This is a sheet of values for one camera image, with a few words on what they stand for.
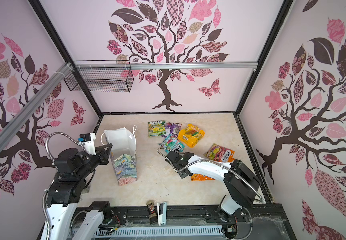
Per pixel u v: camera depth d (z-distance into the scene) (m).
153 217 0.71
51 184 0.47
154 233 0.70
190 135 1.00
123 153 0.80
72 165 0.47
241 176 0.42
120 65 0.91
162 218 0.71
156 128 1.07
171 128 1.07
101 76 0.95
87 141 0.55
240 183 0.44
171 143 0.97
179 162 0.61
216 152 0.93
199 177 0.85
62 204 0.43
